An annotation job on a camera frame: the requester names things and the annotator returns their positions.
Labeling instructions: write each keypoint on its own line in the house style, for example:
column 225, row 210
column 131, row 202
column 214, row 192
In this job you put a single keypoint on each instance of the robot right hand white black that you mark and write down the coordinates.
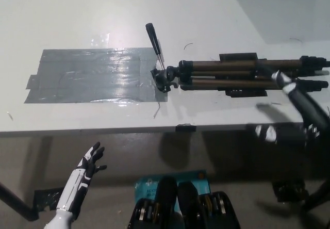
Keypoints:
column 309, row 110

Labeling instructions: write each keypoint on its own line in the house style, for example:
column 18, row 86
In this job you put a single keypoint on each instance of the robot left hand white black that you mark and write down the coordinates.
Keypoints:
column 82, row 177

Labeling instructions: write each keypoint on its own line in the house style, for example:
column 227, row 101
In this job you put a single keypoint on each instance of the bronze and black camera tripod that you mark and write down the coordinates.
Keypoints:
column 221, row 69

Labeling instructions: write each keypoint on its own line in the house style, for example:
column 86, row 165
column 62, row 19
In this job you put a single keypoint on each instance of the black floor tape patch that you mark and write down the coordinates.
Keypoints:
column 47, row 198
column 291, row 189

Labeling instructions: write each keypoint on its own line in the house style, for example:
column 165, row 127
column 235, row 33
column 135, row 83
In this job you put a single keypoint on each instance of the teal printed cardboard box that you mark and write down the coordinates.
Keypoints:
column 149, row 187

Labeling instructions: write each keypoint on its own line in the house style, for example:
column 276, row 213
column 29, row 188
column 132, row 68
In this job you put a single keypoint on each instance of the black table leg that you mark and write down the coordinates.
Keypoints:
column 319, row 194
column 18, row 202

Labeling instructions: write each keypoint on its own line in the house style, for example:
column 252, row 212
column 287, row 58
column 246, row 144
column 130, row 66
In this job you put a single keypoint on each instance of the small black edge tape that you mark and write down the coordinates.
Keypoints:
column 185, row 128

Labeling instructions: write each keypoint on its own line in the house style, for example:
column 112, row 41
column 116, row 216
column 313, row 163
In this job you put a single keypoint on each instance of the clear tape patch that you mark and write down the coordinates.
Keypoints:
column 100, row 39

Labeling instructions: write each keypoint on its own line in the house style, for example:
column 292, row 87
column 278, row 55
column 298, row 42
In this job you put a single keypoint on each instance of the grey duct tape patch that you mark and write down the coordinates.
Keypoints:
column 95, row 77

